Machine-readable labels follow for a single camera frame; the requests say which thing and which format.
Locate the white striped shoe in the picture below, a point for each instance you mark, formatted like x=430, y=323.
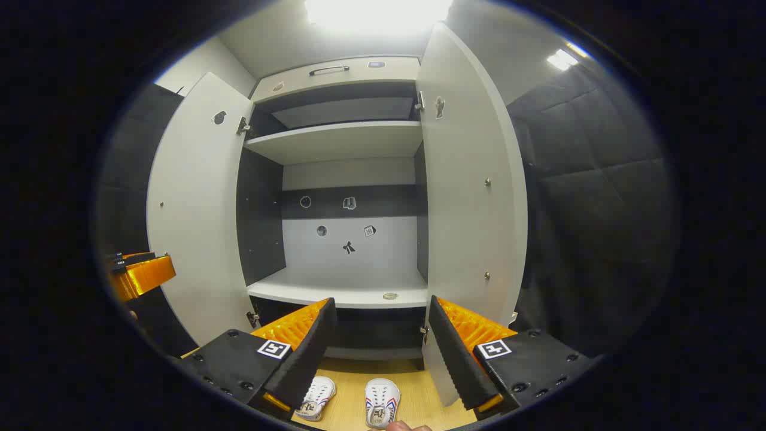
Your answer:
x=382, y=401
x=317, y=396

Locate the white cabinet shelf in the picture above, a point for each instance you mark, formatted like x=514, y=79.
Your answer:
x=341, y=140

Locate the white shoe cabinet door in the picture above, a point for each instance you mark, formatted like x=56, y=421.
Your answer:
x=197, y=227
x=467, y=209

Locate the ceiling light panel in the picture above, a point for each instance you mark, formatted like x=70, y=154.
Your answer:
x=377, y=13
x=562, y=58

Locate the white shoe cabinet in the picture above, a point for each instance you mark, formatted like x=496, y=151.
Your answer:
x=347, y=257

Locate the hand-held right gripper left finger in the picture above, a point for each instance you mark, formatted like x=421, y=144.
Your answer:
x=311, y=353

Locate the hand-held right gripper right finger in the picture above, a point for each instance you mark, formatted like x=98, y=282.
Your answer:
x=458, y=359

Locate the metal door hinge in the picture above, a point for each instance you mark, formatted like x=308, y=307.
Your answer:
x=242, y=126
x=253, y=319
x=420, y=102

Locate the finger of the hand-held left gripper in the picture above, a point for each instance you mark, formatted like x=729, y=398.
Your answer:
x=146, y=276

